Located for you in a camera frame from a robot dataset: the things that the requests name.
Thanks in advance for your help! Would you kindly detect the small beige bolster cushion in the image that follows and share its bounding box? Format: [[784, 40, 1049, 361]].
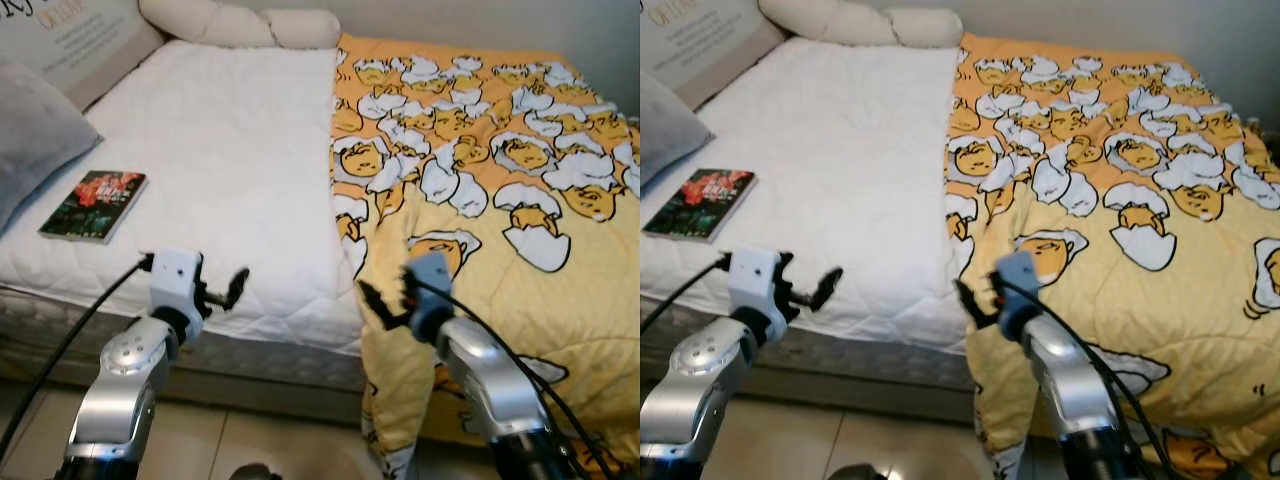
[[882, 8, 965, 50], [262, 9, 343, 51]]

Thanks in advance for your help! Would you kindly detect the white quilted mattress pad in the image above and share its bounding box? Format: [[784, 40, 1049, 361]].
[[640, 38, 969, 353], [0, 40, 363, 356]]

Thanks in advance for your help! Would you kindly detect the grey pillow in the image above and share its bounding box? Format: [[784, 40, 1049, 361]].
[[0, 55, 104, 236], [640, 70, 715, 191]]

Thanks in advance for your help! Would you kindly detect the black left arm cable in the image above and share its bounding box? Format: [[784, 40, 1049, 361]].
[[640, 255, 733, 336], [0, 253, 156, 459]]

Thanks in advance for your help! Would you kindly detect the large beige bolster cushion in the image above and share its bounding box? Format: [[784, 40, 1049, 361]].
[[757, 0, 896, 47], [138, 0, 279, 49]]

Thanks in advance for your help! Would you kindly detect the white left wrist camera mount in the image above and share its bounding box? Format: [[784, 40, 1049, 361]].
[[148, 248, 207, 321], [727, 247, 791, 323]]

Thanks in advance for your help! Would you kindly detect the grey patterned mattress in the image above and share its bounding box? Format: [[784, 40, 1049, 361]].
[[0, 285, 366, 426], [640, 290, 976, 426]]

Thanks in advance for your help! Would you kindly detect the yellow egg print blanket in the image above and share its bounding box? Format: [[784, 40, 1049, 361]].
[[945, 33, 1280, 480], [328, 33, 641, 480]]

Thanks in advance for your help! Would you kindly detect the beige printed headboard cushion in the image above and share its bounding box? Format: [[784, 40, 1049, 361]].
[[640, 0, 787, 109], [0, 0, 167, 111]]

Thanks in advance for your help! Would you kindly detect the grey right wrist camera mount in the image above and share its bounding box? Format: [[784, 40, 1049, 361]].
[[402, 250, 456, 346], [990, 250, 1041, 341]]

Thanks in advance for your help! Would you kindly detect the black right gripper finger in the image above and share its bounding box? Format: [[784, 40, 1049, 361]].
[[357, 279, 397, 331], [953, 279, 986, 329]]

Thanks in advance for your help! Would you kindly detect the dark book with red cover art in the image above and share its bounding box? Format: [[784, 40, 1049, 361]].
[[643, 168, 758, 244], [38, 170, 149, 245]]

